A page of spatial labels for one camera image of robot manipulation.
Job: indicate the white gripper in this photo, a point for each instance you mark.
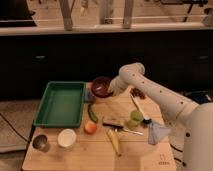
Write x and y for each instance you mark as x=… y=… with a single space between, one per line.
x=117 y=86

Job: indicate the dark red bowl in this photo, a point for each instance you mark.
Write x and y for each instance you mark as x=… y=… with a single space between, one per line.
x=100 y=85

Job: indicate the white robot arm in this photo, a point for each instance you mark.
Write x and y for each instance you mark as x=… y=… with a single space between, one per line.
x=197 y=118

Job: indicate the green plastic tray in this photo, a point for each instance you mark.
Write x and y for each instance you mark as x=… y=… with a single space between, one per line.
x=61 y=105

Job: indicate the dark red grapes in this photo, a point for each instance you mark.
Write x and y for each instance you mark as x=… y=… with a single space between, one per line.
x=137 y=93

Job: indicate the blue sponge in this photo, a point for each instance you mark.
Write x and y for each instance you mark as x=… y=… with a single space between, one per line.
x=89 y=97

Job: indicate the green cucumber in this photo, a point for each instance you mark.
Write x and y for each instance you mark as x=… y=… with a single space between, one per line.
x=91 y=114

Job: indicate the yellow banana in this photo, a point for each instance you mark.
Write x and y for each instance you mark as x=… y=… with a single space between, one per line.
x=115 y=141

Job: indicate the orange fruit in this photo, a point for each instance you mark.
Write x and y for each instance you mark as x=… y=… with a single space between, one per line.
x=90 y=127

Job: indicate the blue cloth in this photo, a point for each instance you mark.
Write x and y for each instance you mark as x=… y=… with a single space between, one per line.
x=156 y=132

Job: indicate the white bowl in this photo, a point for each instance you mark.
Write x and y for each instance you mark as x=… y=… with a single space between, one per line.
x=66 y=138

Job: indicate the small metal cup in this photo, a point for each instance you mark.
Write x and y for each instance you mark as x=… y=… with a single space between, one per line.
x=41 y=143

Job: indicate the black handled knife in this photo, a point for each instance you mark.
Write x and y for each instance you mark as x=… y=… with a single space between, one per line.
x=122 y=128

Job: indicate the white handled tool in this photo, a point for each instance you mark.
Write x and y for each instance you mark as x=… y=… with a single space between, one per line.
x=146 y=119

